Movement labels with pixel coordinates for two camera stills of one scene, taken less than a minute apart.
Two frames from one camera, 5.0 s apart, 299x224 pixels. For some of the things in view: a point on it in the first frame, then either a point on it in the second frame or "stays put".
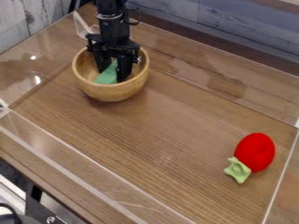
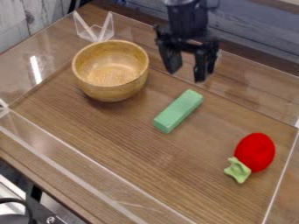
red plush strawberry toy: [254, 154] stays put
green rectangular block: [107, 75] → [177, 110]
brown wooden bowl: [107, 92] stays put
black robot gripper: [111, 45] → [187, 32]
